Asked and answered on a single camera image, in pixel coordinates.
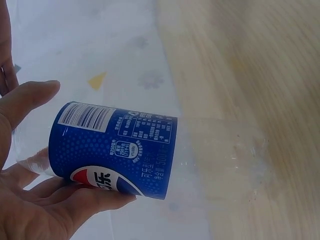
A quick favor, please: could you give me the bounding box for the person's right hand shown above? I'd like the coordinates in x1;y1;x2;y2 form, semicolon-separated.
0;0;20;97

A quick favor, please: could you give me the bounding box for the person's left hand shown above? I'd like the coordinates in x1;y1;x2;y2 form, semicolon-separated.
0;79;138;240

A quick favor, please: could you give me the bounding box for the clear plastic bottle blue label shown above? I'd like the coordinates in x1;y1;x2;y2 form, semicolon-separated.
11;100;274;201

